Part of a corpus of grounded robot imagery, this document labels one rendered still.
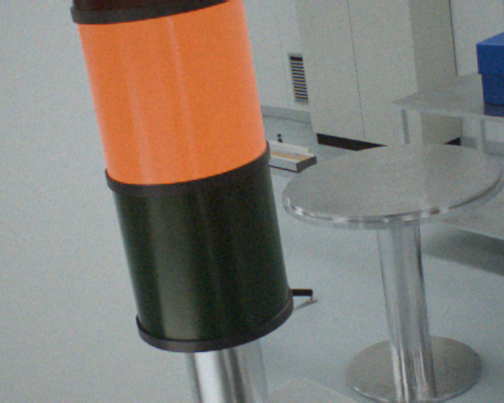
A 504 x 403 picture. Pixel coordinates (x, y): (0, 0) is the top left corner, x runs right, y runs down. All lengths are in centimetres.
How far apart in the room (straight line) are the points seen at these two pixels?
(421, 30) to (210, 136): 701
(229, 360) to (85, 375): 170
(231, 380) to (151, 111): 9
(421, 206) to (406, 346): 83
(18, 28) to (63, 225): 36
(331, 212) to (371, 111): 368
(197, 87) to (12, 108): 156
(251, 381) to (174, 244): 6
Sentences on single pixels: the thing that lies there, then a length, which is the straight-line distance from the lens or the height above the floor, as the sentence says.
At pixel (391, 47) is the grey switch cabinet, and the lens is 739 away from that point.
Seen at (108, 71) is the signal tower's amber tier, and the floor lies 228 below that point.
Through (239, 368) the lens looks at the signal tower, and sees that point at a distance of 33.
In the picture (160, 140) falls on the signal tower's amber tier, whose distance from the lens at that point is 29.
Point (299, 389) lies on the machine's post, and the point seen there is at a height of 210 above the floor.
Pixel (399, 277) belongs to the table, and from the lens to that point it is 448.
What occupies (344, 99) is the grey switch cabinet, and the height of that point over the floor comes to 41.
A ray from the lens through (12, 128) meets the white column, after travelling 184.
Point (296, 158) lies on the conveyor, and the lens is 482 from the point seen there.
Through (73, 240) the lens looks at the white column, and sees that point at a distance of 193.
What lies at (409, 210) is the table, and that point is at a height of 93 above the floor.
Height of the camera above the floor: 234
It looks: 19 degrees down
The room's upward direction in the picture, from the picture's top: 9 degrees counter-clockwise
